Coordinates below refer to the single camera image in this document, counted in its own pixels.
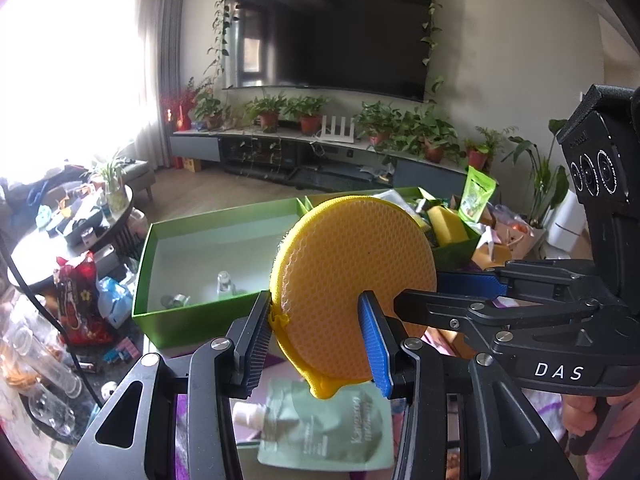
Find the large black television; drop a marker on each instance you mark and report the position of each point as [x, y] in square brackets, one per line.
[369, 46]

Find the person right hand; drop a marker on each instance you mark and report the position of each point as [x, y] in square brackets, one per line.
[579, 416]

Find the yellow round silicone mat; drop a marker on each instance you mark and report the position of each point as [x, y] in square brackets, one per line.
[337, 251]

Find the green tray left box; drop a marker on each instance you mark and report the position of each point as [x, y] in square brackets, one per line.
[176, 303]

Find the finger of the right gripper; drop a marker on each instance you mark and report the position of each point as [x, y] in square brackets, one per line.
[481, 284]
[460, 322]

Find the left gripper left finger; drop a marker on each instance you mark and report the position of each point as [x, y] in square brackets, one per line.
[226, 368]

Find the green snack pouch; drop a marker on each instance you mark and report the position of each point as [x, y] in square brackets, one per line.
[477, 192]

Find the grey tv cabinet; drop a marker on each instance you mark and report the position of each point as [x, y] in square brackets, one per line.
[290, 158]

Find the blue white tissue pack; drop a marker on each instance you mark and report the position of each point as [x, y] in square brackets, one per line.
[114, 302]

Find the grey footstool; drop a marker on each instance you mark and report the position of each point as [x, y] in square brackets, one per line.
[139, 176]

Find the small clear bottle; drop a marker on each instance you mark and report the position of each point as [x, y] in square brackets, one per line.
[225, 286]

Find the green facial mask sachet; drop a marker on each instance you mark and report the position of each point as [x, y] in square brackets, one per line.
[352, 431]

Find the yellow sponge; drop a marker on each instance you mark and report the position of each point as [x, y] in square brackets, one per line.
[447, 226]

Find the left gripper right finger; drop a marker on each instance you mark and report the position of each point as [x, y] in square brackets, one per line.
[408, 368]

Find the white wifi router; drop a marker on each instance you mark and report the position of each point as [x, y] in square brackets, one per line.
[337, 129]

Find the yellow gift box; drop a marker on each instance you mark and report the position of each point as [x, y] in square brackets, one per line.
[490, 253]

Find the red snack bag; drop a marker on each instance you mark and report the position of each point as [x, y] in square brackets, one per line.
[76, 284]

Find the grey sofa with clothes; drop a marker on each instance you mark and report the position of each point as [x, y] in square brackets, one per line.
[27, 197]

